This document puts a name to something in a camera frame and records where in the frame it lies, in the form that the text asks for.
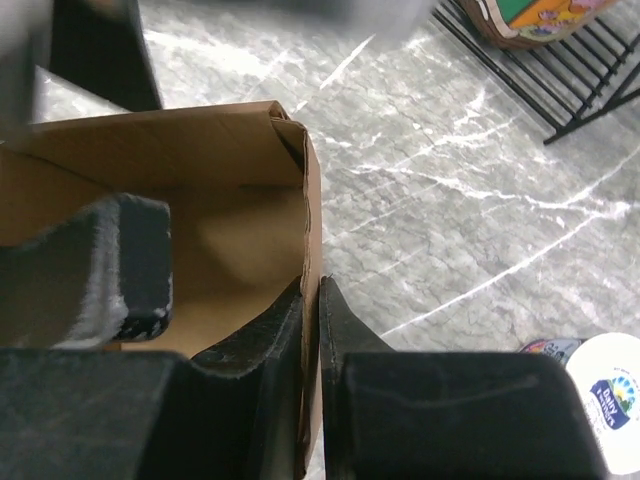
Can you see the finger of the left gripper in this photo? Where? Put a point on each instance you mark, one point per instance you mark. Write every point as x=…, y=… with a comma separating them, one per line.
x=99, y=46
x=103, y=276

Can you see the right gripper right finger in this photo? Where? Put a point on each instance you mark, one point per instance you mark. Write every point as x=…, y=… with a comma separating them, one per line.
x=392, y=414

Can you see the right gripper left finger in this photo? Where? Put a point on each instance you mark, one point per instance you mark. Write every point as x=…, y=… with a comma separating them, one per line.
x=230, y=412

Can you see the brown cardboard box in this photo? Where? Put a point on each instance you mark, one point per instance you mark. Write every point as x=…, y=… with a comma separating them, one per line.
x=242, y=185

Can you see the green lidded brown jar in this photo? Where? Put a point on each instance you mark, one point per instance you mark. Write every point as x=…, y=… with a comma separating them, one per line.
x=528, y=24

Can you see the black wire rack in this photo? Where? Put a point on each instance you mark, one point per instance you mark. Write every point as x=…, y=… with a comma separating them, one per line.
x=568, y=83

